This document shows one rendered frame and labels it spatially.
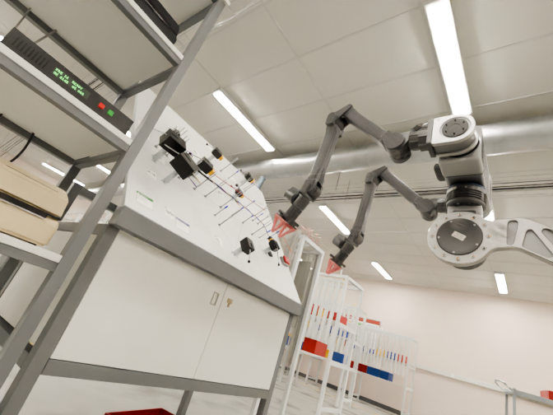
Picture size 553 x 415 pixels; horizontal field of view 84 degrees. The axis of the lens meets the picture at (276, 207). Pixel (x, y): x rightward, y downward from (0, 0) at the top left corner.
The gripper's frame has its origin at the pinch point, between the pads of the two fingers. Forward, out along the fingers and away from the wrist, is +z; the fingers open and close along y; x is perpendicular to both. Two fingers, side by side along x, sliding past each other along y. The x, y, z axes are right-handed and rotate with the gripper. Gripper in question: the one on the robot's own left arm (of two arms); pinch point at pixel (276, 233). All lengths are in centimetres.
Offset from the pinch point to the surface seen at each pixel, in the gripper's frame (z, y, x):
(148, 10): -33, 82, -37
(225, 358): 58, -16, 9
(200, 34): -42, 65, -38
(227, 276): 27.7, 4.3, -2.0
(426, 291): -116, -834, -229
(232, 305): 38.6, -8.9, -1.1
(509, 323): -165, -834, -43
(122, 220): 27, 56, -1
